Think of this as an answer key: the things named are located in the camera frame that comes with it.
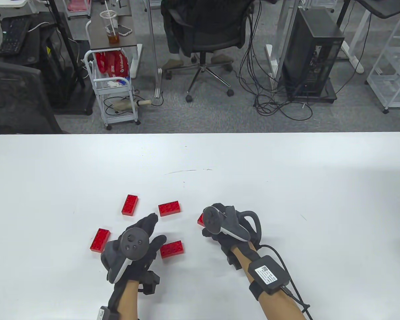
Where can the person's left hand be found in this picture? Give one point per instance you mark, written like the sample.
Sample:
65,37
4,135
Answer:
146,223

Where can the person's right hand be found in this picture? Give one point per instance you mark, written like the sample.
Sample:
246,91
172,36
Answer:
220,241

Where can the single red toy brick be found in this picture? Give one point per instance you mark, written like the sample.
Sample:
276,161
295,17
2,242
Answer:
130,205
171,249
170,208
200,220
99,240

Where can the person's right forearm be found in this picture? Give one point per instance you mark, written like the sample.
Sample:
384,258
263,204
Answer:
276,303

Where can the person's left forearm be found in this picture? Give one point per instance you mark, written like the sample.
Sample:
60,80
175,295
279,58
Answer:
128,300

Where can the grey left hand controller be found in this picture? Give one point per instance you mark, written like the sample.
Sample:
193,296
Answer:
133,243

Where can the grey hand controller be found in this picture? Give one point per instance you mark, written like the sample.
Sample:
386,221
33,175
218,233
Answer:
213,218
133,243

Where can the grey right hand controller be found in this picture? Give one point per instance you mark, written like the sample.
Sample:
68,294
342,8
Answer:
213,218

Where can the black right wrist sensor box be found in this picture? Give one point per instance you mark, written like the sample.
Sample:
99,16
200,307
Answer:
268,275

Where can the black wrist sensor box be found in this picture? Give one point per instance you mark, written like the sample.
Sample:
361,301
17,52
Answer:
268,275
103,314

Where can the black left wrist sensor box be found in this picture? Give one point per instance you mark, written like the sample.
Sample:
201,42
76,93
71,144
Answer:
103,314

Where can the white rolling cart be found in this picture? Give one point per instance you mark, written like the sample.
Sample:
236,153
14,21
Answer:
115,90

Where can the white blue packet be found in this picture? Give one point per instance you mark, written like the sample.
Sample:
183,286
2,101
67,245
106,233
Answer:
116,82

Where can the red snack bag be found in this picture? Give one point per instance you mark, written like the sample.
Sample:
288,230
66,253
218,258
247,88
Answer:
115,65

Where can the black mesh office chair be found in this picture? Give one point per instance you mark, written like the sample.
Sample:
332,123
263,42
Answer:
13,96

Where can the black tower base tray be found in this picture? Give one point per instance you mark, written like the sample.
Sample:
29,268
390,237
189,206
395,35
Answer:
331,95

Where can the plastic iced tea cup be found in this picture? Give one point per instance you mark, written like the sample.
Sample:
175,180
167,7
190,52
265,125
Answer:
112,38

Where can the brown side table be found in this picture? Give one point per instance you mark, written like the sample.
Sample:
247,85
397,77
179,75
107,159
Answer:
98,40

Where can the smartphone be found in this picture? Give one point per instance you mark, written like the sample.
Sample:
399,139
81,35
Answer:
125,30

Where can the black pole stand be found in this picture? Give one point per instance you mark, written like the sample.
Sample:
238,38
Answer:
66,46

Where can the black swivel office chair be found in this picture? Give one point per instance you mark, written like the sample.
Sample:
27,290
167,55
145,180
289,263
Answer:
213,40

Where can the black computer tower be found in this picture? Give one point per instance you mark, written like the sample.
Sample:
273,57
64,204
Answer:
310,53

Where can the black keyboard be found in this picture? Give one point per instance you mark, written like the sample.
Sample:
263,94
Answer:
15,36

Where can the white angled desk leg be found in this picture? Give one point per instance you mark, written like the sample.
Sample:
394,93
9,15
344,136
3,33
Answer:
353,43

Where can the black desktop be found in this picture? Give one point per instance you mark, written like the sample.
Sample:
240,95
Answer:
386,8

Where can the aluminium frame post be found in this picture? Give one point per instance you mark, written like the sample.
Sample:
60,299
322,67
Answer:
153,50

